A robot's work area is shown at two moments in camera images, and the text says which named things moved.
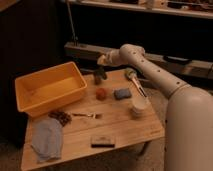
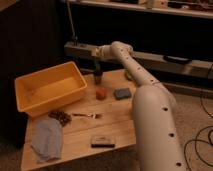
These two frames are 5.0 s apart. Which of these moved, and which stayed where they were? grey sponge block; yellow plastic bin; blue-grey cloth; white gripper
Moved: white gripper
Stayed: grey sponge block; yellow plastic bin; blue-grey cloth
